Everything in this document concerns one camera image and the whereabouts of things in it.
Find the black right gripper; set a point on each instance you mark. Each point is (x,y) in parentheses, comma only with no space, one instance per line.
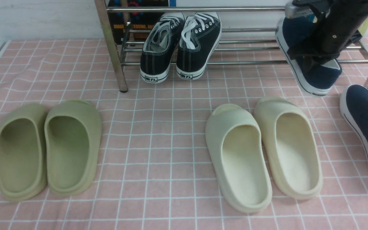
(336,24)

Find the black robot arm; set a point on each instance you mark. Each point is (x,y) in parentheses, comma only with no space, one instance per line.
(337,22)

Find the metal shoe rack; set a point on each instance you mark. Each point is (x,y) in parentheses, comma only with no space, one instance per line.
(118,59)

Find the black right canvas sneaker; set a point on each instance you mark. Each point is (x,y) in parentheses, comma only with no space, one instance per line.
(199,38)

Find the black canvas sneaker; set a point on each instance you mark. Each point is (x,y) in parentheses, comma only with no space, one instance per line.
(199,38)
(159,47)

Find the cream right slide sandal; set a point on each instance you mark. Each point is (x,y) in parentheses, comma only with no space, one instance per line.
(290,146)

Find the cream slide sandal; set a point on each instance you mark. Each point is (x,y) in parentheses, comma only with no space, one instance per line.
(234,142)
(290,146)

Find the cream left slide sandal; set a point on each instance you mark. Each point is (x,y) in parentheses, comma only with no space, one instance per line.
(234,142)

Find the black left canvas sneaker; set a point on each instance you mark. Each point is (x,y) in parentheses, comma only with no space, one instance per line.
(159,47)

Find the dark printed box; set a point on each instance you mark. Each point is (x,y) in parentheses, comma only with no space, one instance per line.
(139,20)

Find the pink checkered tablecloth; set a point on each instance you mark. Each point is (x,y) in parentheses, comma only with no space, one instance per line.
(154,171)

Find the green right slide sandal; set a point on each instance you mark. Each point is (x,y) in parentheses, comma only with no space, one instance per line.
(73,131)

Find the green slide sandal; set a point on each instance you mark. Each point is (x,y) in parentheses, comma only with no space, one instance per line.
(23,170)
(73,131)

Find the green left slide sandal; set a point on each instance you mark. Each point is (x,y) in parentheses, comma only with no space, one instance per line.
(23,170)

